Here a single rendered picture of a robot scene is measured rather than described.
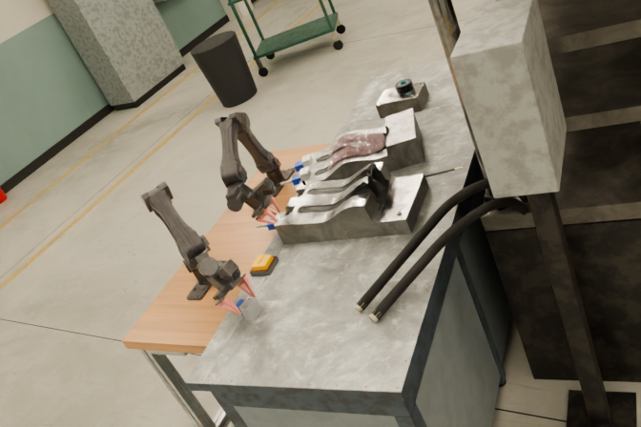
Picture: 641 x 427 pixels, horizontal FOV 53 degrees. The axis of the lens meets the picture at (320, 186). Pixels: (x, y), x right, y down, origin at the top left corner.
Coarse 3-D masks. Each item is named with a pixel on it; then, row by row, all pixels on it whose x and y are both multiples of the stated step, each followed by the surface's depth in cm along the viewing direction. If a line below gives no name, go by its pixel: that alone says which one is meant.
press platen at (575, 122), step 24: (600, 48) 215; (624, 48) 209; (576, 72) 208; (600, 72) 202; (624, 72) 196; (576, 96) 195; (600, 96) 190; (624, 96) 185; (576, 120) 187; (600, 120) 185; (624, 120) 183
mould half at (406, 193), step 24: (384, 168) 230; (408, 192) 222; (288, 216) 233; (312, 216) 228; (336, 216) 219; (360, 216) 215; (384, 216) 215; (408, 216) 211; (288, 240) 234; (312, 240) 230
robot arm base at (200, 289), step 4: (220, 260) 242; (224, 260) 241; (220, 264) 240; (196, 272) 230; (196, 276) 232; (200, 276) 231; (200, 280) 232; (204, 280) 232; (196, 284) 235; (200, 284) 234; (204, 284) 233; (208, 284) 232; (196, 288) 233; (200, 288) 232; (204, 288) 231; (208, 288) 231; (192, 292) 232; (196, 292) 231; (200, 292) 230; (204, 292) 229; (188, 296) 230; (192, 296) 229; (196, 296) 229; (200, 296) 227
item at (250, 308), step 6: (240, 300) 210; (246, 300) 207; (252, 300) 205; (240, 306) 205; (246, 306) 204; (252, 306) 205; (258, 306) 207; (240, 312) 207; (246, 312) 204; (252, 312) 205; (258, 312) 207; (246, 318) 207; (252, 318) 205
